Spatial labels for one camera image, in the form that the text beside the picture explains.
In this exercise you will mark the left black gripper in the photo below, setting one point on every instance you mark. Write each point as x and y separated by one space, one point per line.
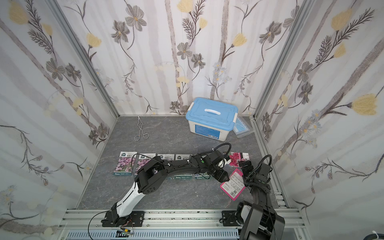
221 173

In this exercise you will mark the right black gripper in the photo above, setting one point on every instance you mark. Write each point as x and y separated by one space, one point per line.
248 167

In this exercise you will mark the hollyhock pink flower packet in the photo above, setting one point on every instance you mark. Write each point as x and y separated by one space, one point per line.
237 157

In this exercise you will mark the pink back seed packet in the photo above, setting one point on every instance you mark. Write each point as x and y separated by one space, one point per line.
235 186

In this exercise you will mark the lavender seed packet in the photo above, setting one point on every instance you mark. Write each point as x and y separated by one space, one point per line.
202 176
183 176

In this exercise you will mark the white cosmos seed packet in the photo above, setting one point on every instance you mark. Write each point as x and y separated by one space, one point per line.
142 160

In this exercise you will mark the purple flower seed packet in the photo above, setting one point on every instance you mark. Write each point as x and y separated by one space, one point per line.
125 164

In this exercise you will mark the pink phlox seed packet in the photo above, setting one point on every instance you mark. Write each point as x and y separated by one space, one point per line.
167 157

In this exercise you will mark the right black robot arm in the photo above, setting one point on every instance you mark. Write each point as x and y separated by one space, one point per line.
262 222

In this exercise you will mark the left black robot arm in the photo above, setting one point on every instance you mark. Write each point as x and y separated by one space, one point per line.
152 175

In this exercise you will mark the clear bag of masks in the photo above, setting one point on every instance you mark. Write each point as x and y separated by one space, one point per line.
242 128

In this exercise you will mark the blue lid storage box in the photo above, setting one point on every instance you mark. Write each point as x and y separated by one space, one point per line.
211 119

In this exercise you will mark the metal scissor tongs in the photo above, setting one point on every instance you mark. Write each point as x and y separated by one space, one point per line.
141 133

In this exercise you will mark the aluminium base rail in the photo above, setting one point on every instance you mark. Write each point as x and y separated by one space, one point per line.
152 220

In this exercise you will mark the white slotted cable duct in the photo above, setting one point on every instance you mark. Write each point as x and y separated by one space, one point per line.
178 234

